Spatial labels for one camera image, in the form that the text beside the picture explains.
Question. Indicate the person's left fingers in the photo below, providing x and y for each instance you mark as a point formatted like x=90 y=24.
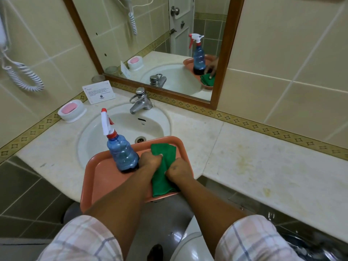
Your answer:
x=156 y=157

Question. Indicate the white toilet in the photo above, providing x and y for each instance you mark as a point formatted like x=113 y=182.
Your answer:
x=190 y=244

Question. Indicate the white wall hair dryer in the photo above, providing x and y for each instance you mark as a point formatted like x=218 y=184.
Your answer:
x=2 y=29

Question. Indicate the person's left hand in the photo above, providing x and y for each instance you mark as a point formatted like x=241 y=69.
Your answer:
x=149 y=160

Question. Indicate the green cleaning cloth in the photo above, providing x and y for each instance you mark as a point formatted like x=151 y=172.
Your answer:
x=163 y=160

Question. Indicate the wood framed mirror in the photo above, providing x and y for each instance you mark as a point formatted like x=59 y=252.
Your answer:
x=152 y=29

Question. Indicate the person's right forearm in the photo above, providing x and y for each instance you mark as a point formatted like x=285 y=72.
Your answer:
x=206 y=206

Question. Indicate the blue spray bottle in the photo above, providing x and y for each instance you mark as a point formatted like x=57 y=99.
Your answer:
x=122 y=153

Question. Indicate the pink soap bar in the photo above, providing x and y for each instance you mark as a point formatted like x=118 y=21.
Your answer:
x=69 y=108

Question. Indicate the plaid sleeve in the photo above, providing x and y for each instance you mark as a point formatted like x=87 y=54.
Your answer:
x=255 y=239
x=81 y=239

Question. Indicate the person's right fingers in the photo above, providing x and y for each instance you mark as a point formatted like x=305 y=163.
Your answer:
x=170 y=169

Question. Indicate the white soap dish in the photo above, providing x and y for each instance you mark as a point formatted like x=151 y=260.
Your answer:
x=74 y=114

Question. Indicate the white round sink basin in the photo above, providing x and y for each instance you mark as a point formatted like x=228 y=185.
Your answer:
x=122 y=125

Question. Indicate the plaid right sleeve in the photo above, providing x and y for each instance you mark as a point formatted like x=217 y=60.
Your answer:
x=255 y=239

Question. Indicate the person's right hand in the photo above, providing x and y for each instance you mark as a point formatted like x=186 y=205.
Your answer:
x=180 y=169

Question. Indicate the chrome faucet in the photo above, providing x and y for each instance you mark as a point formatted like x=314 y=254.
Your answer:
x=141 y=101

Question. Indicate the person's left forearm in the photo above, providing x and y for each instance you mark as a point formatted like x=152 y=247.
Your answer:
x=127 y=198

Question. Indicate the white notice card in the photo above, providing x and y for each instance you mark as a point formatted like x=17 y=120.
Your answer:
x=98 y=92

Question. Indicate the salmon plastic tray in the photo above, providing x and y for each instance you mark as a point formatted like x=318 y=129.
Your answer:
x=103 y=182

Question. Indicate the person's dark shoe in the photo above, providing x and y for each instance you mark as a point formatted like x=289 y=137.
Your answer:
x=155 y=253

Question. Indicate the plaid left sleeve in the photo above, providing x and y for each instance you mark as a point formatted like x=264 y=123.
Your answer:
x=81 y=239

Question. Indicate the chrome sink drain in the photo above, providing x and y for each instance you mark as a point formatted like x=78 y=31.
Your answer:
x=140 y=139

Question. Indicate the clear drinking glass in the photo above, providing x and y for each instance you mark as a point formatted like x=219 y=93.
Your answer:
x=98 y=78

